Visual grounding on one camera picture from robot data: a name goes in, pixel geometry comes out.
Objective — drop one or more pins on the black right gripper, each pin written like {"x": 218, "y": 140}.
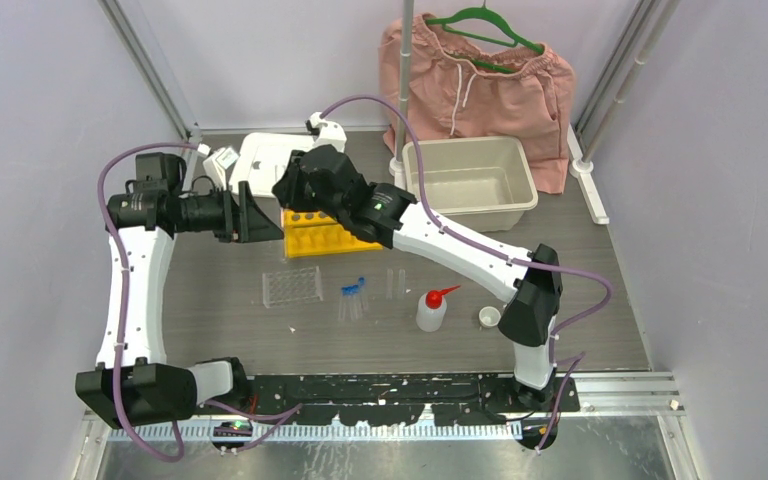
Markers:
{"x": 287, "y": 189}

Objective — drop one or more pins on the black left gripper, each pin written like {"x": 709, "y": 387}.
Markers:
{"x": 243, "y": 222}

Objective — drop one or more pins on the blue capped tube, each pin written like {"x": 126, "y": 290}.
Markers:
{"x": 343, "y": 309}
{"x": 363, "y": 294}
{"x": 356, "y": 309}
{"x": 349, "y": 303}

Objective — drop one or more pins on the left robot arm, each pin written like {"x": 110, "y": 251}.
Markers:
{"x": 131, "y": 380}

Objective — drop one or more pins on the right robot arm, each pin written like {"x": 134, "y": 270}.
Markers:
{"x": 396, "y": 219}

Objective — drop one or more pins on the yellow test tube rack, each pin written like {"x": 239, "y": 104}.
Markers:
{"x": 316, "y": 234}

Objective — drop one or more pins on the white plastic bin lid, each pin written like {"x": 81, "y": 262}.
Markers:
{"x": 263, "y": 160}

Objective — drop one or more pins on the grey rack pole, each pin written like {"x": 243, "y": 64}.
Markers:
{"x": 396, "y": 164}

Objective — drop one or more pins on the clear acrylic tube rack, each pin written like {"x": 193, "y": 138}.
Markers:
{"x": 292, "y": 287}

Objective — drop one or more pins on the beige plastic bin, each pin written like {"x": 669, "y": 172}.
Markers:
{"x": 483, "y": 183}

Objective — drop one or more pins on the red capped wash bottle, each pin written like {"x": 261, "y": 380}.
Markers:
{"x": 431, "y": 309}

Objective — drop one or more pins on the pink shorts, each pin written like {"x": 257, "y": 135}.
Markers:
{"x": 457, "y": 90}

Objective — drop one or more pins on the small white cup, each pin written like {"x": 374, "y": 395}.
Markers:
{"x": 489, "y": 317}

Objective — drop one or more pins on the right white pole foot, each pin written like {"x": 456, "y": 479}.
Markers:
{"x": 583, "y": 172}

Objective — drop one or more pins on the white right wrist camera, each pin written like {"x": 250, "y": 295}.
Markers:
{"x": 325, "y": 132}

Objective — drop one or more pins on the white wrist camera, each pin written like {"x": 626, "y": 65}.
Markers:
{"x": 218, "y": 165}
{"x": 325, "y": 132}

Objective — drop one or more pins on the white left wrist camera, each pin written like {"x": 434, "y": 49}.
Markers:
{"x": 218, "y": 165}

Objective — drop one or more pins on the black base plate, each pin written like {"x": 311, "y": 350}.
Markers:
{"x": 454, "y": 399}

